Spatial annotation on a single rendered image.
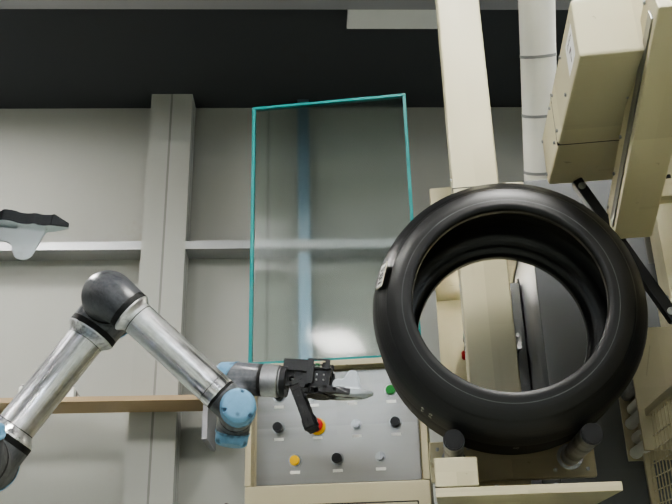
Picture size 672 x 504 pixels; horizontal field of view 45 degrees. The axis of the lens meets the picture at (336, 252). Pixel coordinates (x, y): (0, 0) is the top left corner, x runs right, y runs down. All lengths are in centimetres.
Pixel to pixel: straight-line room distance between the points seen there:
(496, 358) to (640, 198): 54
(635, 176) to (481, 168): 49
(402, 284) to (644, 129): 64
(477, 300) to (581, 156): 46
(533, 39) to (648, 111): 100
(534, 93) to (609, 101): 92
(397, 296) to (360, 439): 84
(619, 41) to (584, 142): 38
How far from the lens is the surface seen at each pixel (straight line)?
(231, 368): 191
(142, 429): 540
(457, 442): 176
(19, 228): 108
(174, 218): 580
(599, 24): 188
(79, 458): 566
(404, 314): 178
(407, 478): 252
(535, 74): 289
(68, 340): 194
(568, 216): 188
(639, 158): 203
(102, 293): 183
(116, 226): 607
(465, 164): 238
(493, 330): 220
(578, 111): 202
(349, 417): 256
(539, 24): 287
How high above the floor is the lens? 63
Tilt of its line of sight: 22 degrees up
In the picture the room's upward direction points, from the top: 1 degrees counter-clockwise
